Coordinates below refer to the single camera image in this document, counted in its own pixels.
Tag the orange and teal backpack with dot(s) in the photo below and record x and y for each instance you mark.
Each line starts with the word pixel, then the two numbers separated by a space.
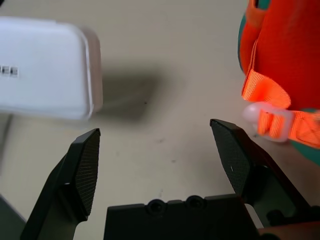
pixel 285 50

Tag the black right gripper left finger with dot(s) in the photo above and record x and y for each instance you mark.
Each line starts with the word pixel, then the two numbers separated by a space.
pixel 75 170

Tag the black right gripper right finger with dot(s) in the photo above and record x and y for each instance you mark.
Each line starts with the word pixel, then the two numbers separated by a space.
pixel 235 155

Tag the white box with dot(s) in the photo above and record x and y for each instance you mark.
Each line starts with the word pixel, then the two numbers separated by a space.
pixel 45 67

